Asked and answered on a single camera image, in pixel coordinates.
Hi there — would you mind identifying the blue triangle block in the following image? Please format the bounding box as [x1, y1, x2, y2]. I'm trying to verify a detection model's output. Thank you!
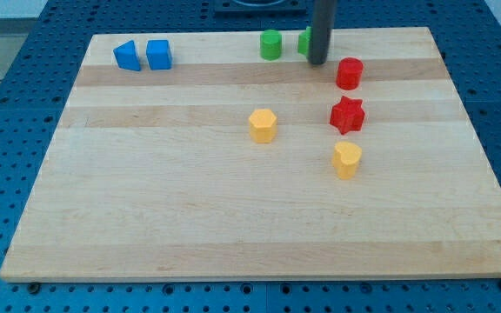
[113, 40, 141, 71]

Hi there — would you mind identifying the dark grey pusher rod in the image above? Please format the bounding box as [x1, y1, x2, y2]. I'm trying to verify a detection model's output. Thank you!
[307, 0, 337, 66]

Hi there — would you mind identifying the green cylinder block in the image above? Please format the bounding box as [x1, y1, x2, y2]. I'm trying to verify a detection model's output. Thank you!
[260, 30, 283, 61]

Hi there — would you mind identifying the red cylinder block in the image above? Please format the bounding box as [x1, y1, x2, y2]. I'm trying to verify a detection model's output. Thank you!
[336, 57, 364, 90]

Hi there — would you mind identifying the yellow hexagon block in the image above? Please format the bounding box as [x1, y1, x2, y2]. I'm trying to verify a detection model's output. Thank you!
[248, 109, 277, 143]

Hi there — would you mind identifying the blue cube block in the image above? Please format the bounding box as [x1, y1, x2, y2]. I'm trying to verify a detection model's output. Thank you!
[146, 40, 172, 70]

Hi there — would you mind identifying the yellow heart block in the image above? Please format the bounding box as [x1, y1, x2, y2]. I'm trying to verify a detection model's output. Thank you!
[331, 141, 363, 180]

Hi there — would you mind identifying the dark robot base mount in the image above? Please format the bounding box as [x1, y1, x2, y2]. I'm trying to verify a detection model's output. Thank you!
[210, 0, 307, 16]

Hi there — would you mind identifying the red star block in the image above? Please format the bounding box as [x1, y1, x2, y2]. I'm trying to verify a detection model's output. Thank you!
[330, 96, 365, 135]

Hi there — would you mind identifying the green star block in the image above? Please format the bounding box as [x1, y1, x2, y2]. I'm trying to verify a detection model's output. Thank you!
[297, 26, 311, 57]

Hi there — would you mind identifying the wooden board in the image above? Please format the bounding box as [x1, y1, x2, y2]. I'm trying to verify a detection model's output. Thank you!
[0, 27, 501, 283]

